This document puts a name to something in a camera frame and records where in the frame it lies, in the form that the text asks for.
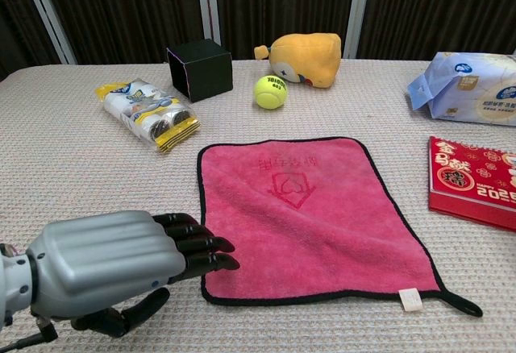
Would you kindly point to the pink towel with black trim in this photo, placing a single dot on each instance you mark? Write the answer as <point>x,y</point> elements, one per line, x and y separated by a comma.
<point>302,228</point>

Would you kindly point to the yellow plush toy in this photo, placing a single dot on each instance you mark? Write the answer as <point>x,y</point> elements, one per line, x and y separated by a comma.
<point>310,59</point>

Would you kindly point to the beige woven tablecloth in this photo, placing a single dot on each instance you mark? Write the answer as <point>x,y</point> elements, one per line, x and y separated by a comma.
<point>101,175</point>

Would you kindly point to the light blue tissue pack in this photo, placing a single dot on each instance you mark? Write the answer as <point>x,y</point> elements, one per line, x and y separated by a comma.
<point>471,91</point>

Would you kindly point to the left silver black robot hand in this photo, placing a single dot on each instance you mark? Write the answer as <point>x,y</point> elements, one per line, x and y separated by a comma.
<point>109,256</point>

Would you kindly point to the white rolls pack yellow ends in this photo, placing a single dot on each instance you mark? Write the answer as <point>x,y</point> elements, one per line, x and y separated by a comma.
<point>141,111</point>

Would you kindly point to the red 2026 desk calendar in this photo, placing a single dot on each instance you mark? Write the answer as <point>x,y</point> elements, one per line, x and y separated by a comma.
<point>471,179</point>

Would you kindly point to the black cube box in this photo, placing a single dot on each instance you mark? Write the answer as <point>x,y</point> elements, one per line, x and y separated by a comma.
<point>205,73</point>

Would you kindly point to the yellow tennis ball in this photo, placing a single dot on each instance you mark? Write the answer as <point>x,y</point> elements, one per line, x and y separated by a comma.
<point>270,93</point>

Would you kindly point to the silver screen frame post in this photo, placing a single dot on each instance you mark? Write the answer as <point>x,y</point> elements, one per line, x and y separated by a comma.
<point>356,10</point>
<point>207,6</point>
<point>46,14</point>

